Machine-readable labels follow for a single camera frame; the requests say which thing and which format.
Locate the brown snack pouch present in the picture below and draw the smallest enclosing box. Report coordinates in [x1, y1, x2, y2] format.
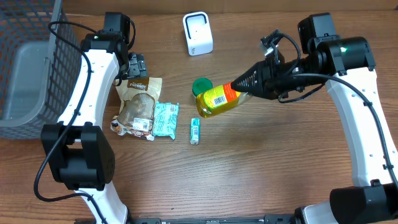
[111, 77, 162, 141]

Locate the yellow liquid plastic bottle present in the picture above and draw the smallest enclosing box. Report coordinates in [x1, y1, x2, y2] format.
[196, 83, 252, 118]

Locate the green lid white jar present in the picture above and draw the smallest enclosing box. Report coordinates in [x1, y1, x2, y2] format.
[192, 77, 213, 100]

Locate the teal snack packet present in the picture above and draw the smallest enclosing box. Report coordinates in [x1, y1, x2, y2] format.
[152, 101, 179, 140]

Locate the teal white tissue pack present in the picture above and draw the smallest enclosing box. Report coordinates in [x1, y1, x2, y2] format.
[190, 118, 200, 145]

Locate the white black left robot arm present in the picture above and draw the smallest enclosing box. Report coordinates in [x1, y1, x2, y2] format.
[34, 29, 132, 223]

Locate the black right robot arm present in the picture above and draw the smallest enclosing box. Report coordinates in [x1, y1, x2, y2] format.
[231, 29, 397, 223]

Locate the white barcode scanner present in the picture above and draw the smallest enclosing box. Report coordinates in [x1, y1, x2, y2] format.
[182, 11, 213, 56]

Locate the grey plastic mesh basket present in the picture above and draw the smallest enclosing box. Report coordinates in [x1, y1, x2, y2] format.
[1, 0, 81, 139]

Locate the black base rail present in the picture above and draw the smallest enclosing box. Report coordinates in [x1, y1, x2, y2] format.
[126, 214, 305, 224]

